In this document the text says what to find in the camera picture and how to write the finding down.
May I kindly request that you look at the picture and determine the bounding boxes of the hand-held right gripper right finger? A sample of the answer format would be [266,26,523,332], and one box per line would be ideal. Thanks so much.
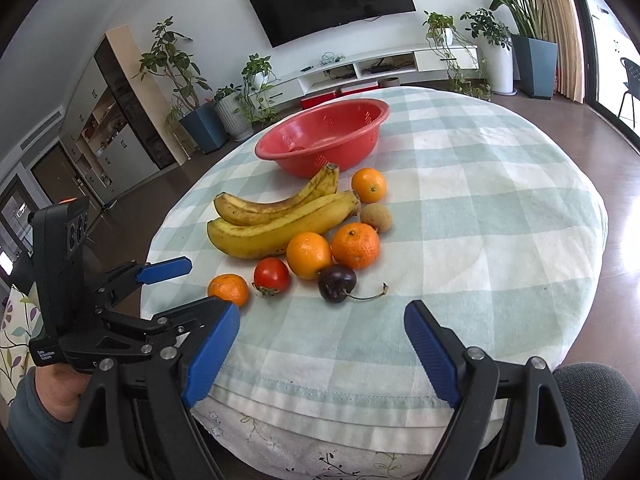
[404,300,586,480]

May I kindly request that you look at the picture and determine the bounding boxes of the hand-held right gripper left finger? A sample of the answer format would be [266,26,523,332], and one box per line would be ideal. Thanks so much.
[61,301,242,480]

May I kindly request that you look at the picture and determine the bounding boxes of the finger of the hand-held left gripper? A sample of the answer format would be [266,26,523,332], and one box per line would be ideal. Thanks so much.
[65,297,223,361]
[90,256,194,311]

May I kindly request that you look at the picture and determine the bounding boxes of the small mandarin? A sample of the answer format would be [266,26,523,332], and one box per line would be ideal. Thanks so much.
[207,273,250,308]

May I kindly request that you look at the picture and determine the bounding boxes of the red tomato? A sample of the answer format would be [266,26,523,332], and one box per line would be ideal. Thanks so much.
[251,257,292,298]

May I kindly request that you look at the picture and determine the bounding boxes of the small spotted banana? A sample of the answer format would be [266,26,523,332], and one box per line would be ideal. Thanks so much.
[214,162,341,227]

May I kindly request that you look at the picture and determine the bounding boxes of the large yellow banana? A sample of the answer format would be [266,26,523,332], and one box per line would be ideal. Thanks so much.
[206,190,362,260]

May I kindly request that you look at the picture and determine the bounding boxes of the dark cherry with stem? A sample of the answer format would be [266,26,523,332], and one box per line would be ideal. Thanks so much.
[318,264,390,305]

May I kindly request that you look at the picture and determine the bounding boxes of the bumpy mandarin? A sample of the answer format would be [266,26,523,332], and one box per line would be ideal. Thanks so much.
[331,222,381,270]

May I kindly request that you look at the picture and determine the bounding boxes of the large smooth orange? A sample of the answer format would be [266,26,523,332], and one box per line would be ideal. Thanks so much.
[286,231,333,281]

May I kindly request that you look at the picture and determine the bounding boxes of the brown longan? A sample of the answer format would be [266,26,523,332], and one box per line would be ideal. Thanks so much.
[359,203,394,235]

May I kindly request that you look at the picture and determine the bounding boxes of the small round orange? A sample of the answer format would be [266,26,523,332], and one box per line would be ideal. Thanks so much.
[351,167,388,204]

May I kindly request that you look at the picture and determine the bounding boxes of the red colander bowl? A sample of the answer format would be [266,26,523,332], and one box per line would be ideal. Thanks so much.
[255,98,391,179]

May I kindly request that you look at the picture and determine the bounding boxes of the person's left hand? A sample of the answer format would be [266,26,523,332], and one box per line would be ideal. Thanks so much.
[29,365,90,422]

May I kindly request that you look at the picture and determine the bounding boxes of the leaf print cloth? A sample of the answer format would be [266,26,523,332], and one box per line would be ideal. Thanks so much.
[0,285,42,391]

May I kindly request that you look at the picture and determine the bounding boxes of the white cupboard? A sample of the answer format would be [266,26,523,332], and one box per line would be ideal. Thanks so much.
[59,60,162,202]

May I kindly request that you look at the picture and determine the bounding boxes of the green checkered tablecloth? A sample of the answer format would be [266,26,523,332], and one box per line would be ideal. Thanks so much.
[140,85,609,442]

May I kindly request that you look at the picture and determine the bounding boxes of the floral white tablecloth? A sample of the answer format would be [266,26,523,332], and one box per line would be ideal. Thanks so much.
[192,399,501,480]

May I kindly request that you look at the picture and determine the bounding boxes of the tall plant in blue pot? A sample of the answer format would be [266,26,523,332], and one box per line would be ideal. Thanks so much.
[134,16,229,156]

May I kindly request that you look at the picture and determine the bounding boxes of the grey fabric chair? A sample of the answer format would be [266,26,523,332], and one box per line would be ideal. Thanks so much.
[552,362,637,480]

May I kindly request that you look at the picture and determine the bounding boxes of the plant in ribbed white pot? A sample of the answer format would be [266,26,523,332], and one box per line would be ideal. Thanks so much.
[214,85,254,142]

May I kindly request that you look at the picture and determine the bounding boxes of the wooden glass display cabinet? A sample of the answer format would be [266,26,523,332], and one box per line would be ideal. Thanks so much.
[92,25,177,172]

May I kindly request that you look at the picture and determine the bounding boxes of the trailing pothos in white pot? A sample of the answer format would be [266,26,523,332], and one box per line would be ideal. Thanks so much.
[239,53,282,127]

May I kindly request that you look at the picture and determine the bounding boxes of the bushy plant in white pot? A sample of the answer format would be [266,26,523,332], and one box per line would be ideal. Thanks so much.
[460,8,519,96]

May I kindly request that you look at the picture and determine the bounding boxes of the white television cabinet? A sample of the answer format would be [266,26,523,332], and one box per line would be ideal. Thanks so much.
[260,42,481,111]

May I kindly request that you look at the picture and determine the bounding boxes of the dark blue planter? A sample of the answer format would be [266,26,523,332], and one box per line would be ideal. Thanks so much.
[454,0,564,100]

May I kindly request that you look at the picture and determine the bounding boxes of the hanging pothos on cabinet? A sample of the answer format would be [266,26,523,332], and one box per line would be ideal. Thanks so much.
[423,10,494,102]

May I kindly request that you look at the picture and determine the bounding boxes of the black outdoor chair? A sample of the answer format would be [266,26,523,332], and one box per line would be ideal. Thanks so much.
[617,56,640,129]

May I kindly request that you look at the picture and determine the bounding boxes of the beige curtain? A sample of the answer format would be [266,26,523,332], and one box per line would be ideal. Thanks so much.
[529,0,597,105]

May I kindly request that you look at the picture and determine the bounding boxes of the black framed glass door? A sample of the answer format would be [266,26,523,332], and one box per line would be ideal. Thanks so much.
[564,0,640,153]

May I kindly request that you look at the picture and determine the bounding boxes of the black wall television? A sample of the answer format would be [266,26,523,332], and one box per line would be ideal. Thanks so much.
[243,0,417,49]

